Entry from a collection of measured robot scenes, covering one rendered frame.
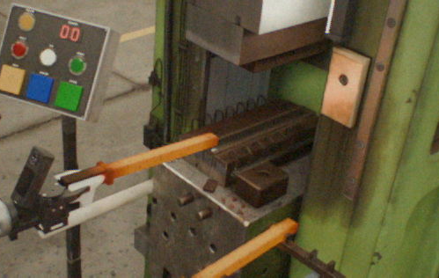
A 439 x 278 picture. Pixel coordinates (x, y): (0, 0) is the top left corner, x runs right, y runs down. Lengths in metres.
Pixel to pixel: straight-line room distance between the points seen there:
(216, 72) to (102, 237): 1.30
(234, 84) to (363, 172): 0.58
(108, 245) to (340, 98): 1.66
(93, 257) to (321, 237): 1.37
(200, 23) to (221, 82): 0.35
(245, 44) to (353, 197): 0.46
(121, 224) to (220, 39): 1.63
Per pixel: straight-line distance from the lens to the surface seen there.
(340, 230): 1.64
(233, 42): 1.50
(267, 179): 1.61
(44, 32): 1.97
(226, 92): 1.93
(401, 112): 1.43
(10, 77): 2.00
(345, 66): 1.45
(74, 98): 1.88
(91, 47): 1.88
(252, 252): 1.36
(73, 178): 1.28
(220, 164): 1.66
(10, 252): 2.89
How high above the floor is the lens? 1.87
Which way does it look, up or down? 30 degrees down
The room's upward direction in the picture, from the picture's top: 6 degrees clockwise
